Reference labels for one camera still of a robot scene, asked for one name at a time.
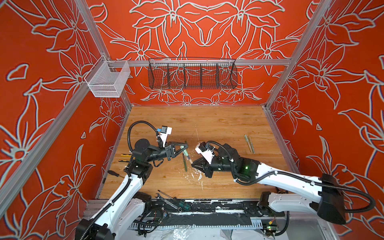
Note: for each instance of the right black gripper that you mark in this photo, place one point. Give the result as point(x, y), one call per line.
point(207, 170)

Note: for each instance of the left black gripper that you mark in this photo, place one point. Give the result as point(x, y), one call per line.
point(170, 153)

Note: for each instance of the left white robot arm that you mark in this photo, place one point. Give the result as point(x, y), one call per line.
point(128, 204)

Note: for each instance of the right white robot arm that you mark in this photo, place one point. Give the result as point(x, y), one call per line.
point(322, 196)

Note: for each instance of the silver wrench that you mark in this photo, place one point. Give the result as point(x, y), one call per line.
point(177, 208)

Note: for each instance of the yellow black pliers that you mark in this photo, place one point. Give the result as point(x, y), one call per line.
point(125, 158)

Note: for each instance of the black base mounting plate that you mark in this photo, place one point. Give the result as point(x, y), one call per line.
point(241, 207)

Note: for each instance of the small green circuit board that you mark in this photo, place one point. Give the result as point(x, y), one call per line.
point(271, 227)

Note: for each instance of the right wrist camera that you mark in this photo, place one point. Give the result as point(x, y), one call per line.
point(206, 151)

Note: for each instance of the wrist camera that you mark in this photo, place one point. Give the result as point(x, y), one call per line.
point(206, 151)
point(162, 134)

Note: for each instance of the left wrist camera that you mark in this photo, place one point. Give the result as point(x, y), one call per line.
point(162, 134)

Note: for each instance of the green handled screwdriver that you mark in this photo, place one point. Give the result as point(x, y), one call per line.
point(181, 203)

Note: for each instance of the white slotted cable duct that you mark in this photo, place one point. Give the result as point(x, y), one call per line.
point(254, 225)

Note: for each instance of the black handled screwdriver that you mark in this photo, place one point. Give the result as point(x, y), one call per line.
point(113, 173)

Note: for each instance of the black wire mesh basket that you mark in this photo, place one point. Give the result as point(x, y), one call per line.
point(181, 73)

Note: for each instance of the white wire mesh basket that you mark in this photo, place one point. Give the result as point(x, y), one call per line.
point(107, 79)

